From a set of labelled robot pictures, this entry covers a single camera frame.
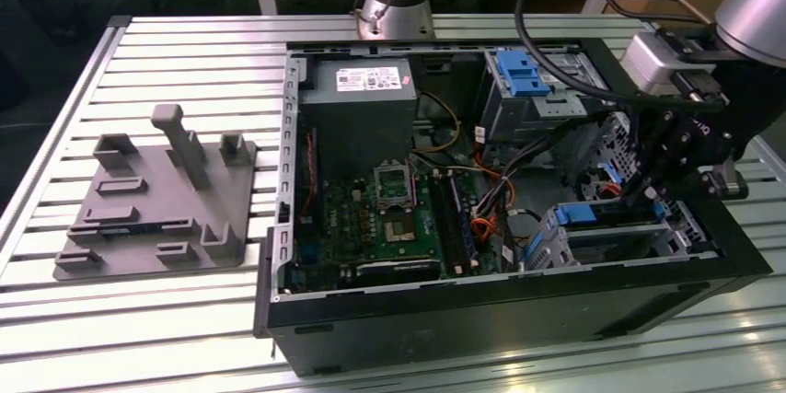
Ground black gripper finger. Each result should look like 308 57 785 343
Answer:
619 110 693 210
650 162 749 203

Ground black data wire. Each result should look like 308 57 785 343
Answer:
500 110 634 180

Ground hard disk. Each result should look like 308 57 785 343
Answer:
551 202 669 231

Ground orange red yellow power wire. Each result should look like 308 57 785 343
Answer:
470 175 516 247

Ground silver disk bay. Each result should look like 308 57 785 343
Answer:
527 199 707 270

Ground black RAM slot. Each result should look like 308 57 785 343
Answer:
427 169 462 278
451 169 484 274
435 169 470 277
443 169 476 276

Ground silver optical drive cage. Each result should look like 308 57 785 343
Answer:
482 50 619 146

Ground blue drive latch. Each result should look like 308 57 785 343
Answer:
495 50 553 98

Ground black PC case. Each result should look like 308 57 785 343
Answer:
251 37 773 376

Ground metal socket cover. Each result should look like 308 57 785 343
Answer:
372 160 416 210

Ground dark grey power supply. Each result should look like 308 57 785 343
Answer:
298 56 419 182

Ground black graphics card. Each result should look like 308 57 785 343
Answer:
352 256 444 282

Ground green motherboard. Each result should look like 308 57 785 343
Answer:
294 153 511 282

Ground grey parts rack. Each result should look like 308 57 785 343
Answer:
53 104 259 282

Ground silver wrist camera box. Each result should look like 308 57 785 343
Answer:
619 32 685 95

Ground white grey wires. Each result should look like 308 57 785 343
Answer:
422 161 506 179

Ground black cable bundle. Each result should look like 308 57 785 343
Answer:
487 134 523 274

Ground yellow black power wires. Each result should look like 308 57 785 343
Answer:
411 88 463 155

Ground wire locking lever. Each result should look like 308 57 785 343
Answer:
408 161 423 210

